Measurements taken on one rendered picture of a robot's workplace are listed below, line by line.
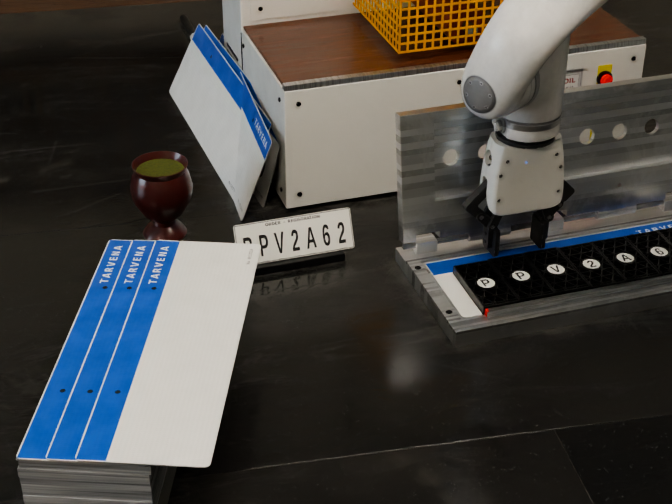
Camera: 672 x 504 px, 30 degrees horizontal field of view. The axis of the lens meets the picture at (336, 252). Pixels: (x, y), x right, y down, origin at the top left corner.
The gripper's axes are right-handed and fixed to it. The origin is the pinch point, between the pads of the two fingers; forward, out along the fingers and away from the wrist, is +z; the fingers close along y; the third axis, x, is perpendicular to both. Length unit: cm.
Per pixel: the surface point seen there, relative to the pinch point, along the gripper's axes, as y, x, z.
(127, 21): -34, 101, 4
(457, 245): -6.6, 3.6, 2.2
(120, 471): -58, -35, -5
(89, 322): -57, -11, -6
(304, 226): -26.0, 9.9, -0.6
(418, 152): -12.3, 4.8, -12.0
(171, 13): -25, 102, 4
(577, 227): 10.9, 2.9, 2.2
